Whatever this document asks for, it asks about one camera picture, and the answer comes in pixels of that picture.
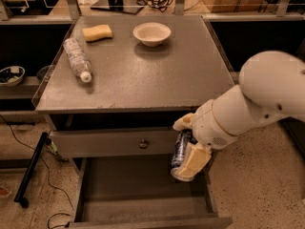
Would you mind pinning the white bowl with items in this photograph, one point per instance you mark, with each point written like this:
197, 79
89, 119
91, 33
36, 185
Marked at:
11, 76

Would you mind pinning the open middle drawer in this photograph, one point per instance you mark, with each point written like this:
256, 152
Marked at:
138, 192

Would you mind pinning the blue pepsi can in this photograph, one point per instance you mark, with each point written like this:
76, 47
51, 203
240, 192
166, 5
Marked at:
183, 138

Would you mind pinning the black monitor stand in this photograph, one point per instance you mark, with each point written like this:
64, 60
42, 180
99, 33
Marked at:
122, 6

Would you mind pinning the grey drawer cabinet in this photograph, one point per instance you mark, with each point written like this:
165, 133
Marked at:
134, 86

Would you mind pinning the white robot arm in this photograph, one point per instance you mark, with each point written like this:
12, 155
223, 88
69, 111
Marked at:
271, 86

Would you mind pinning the closed top drawer with knob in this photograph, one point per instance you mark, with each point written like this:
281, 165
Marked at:
115, 142

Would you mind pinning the black bar on floor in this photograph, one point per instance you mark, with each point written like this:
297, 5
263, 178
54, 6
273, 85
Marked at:
20, 195

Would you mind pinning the white paper bowl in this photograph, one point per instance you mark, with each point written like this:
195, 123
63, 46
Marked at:
152, 34

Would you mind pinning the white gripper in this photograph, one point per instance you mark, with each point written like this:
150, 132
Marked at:
208, 127

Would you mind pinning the yellow sponge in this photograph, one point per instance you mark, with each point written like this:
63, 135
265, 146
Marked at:
97, 32

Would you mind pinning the clear plastic water bottle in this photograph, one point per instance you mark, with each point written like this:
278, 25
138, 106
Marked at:
79, 62

